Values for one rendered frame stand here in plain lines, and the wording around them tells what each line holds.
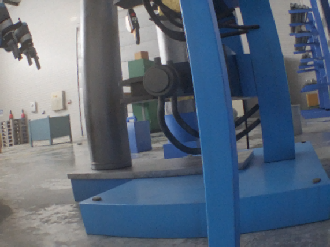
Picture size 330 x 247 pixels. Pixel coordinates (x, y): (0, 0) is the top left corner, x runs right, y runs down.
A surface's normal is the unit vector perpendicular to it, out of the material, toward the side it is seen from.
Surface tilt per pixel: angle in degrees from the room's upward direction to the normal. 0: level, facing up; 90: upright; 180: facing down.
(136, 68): 90
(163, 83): 90
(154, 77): 90
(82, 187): 90
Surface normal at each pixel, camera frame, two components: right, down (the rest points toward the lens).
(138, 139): 0.77, -0.07
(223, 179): -0.32, 0.07
